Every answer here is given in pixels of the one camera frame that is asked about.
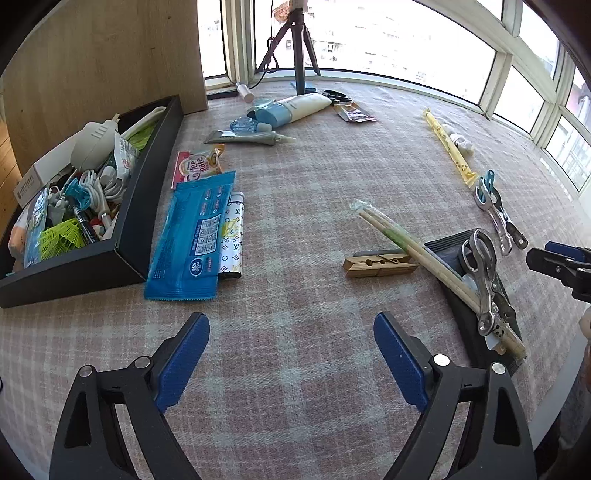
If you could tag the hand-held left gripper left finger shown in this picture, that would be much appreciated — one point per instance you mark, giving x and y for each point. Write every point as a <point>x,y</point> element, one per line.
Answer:
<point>184,360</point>

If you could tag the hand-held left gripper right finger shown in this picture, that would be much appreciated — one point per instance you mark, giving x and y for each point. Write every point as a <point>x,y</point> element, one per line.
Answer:
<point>399,360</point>

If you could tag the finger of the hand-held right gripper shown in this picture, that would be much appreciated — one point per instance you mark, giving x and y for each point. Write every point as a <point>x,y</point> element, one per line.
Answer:
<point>570,249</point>
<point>554,267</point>

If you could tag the large metal clip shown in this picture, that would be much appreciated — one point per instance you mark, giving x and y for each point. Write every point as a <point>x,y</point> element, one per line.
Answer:
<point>482,277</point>

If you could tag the wooden chopsticks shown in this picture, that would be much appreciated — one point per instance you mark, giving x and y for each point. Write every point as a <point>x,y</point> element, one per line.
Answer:
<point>429,261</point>

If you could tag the black storage box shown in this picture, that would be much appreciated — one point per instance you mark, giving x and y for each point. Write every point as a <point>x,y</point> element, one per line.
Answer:
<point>124,240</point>

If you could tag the long yellow paper packet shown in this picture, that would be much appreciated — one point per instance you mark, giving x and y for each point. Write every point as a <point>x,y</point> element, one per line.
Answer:
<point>450,145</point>

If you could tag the white tube with blue cap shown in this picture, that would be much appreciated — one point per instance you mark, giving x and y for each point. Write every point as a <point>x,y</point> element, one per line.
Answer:
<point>300,108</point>

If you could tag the small metal clip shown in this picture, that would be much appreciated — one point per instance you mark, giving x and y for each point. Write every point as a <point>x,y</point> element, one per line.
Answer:
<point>501,226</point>

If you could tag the wooden clothespin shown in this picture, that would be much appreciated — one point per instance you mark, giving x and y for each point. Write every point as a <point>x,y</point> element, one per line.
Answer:
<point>378,264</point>

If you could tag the black wallet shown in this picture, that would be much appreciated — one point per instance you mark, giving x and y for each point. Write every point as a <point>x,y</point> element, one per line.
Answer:
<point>445,251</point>

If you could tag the blue wet wipes packet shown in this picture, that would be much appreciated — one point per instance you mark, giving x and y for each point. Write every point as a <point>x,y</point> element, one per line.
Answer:
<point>189,240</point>

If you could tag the white patterned lighter case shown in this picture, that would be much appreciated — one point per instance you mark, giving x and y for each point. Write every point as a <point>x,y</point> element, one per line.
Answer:
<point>232,240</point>

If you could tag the white crumpled wad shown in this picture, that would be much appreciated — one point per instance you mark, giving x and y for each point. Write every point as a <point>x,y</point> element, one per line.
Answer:
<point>461,141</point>

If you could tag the black pen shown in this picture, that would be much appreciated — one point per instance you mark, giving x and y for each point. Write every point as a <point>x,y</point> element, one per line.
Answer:
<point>87,226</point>

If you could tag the green mesh piece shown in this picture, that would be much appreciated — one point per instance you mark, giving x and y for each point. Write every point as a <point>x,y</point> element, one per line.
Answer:
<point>62,240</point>

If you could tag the blue cartoon packet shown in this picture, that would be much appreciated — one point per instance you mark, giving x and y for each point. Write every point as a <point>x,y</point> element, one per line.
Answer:
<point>34,230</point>

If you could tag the peach packet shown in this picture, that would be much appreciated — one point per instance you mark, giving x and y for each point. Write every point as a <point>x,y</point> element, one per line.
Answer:
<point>17,237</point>

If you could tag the green snack packet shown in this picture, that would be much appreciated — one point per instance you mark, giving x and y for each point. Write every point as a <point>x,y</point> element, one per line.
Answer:
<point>141,136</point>

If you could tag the grey cosmetic tube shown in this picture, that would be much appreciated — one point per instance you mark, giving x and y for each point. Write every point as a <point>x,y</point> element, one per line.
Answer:
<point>240,137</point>

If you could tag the white printed carton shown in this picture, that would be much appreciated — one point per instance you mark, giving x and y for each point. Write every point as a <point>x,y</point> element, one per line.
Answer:
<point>44,170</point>

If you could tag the small blue bottle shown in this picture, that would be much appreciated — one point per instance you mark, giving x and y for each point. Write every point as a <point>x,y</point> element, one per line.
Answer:
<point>244,124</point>

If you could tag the brown foil sachet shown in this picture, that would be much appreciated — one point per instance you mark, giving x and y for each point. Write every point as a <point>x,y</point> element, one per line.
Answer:
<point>355,113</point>

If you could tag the black bar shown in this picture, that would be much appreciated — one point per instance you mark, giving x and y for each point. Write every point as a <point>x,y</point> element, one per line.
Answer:
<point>221,93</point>

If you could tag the black scissors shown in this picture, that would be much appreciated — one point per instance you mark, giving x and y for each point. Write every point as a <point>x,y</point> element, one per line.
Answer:
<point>337,97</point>

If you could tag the small pink bottle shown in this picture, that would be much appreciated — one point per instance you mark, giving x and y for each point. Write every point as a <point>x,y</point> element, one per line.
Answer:
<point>244,92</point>

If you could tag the blue flat plastic piece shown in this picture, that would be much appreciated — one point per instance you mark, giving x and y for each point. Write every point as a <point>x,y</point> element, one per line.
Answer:
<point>307,87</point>

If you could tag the wooden cabinet panel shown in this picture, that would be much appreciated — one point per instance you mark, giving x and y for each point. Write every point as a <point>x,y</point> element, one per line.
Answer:
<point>92,55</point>

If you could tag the black tripod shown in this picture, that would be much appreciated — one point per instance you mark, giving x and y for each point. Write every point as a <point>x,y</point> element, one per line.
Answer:
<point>300,46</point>

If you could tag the wooden plank wall board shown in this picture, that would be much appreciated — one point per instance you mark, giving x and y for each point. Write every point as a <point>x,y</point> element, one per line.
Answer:
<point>9,175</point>

